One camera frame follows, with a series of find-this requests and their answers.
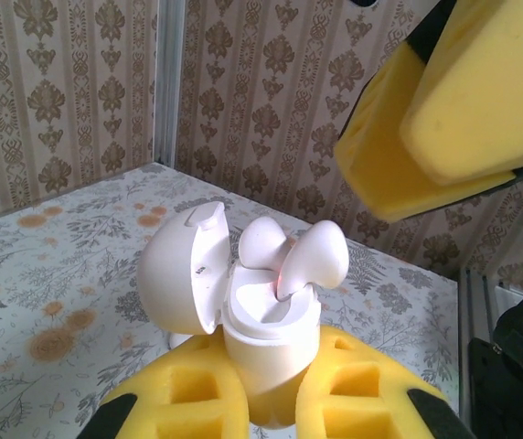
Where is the white earbud charging case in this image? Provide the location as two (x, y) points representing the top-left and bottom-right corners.
(135, 200), (322, 431)

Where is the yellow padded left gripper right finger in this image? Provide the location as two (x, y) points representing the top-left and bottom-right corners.
(288, 322), (477, 439)

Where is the white wireless earbud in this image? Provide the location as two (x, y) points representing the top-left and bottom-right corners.
(275, 219), (349, 299)
(237, 216), (295, 272)

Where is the aluminium corner post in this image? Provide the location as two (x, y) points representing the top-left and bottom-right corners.
(153, 0), (187, 168)

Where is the aluminium table side rail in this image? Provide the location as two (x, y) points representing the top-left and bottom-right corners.
(460, 267), (503, 348)

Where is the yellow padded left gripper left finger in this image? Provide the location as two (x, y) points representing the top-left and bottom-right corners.
(76, 336), (256, 439)

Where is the floral patterned table cover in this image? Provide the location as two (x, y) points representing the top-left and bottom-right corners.
(0, 162), (473, 439)

